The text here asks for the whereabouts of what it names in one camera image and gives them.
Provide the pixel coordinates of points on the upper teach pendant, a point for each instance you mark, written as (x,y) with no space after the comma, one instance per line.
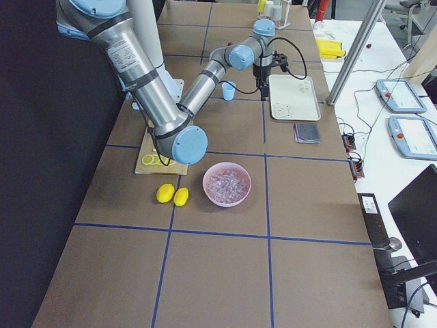
(399,96)

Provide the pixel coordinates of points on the pile of clear ice cubes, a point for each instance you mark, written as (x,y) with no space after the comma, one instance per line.
(227,186)

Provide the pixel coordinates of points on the lower red black connector board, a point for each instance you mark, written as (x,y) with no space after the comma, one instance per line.
(356,165)

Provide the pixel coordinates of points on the red black connector board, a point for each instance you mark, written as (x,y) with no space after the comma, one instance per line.
(356,165)
(348,142)

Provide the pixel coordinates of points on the yellow lemon near bowl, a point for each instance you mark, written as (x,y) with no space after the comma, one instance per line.
(181,196)

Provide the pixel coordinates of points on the upper red black connector board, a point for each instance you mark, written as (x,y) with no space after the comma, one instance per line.
(348,142)

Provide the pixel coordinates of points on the white cup rack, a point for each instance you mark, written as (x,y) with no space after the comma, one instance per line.
(286,6)

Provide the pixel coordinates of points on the black monitor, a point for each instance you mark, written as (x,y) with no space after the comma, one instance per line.
(414,212)

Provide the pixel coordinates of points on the lower teach pendant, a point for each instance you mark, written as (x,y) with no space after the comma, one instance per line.
(413,137)

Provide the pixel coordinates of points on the yellow upturned cup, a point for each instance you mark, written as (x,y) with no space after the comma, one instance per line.
(261,5)

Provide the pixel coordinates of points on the grey folded cloth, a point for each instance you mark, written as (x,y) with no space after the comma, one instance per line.
(306,133)

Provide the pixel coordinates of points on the light blue cup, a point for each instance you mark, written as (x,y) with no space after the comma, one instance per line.
(228,90)

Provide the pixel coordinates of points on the lemon slice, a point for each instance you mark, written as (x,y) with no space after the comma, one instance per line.
(146,159)
(168,162)
(156,160)

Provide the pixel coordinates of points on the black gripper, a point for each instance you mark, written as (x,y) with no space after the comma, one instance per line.
(260,72)

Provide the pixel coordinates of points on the teach pendant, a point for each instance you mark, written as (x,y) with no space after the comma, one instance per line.
(413,137)
(399,96)

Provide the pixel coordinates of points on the black labelled bar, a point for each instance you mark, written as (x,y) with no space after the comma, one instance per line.
(373,221)

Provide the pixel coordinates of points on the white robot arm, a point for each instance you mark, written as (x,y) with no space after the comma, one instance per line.
(146,30)

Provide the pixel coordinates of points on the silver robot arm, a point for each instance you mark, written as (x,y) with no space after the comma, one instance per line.
(126,31)

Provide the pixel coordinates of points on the pink bowl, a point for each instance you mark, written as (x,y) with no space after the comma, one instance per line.
(223,166)

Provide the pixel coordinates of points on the yellow lemon near edge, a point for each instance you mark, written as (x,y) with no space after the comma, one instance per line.
(165,193)

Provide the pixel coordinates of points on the white upturned cup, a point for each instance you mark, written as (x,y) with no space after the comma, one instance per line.
(276,13)

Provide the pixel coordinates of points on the wooden cutting board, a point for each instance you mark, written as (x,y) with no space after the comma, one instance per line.
(147,147)

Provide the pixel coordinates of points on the cream bear tray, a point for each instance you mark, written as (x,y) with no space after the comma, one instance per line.
(293,99)

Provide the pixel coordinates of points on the aluminium frame post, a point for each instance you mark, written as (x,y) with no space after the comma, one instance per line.
(358,45)

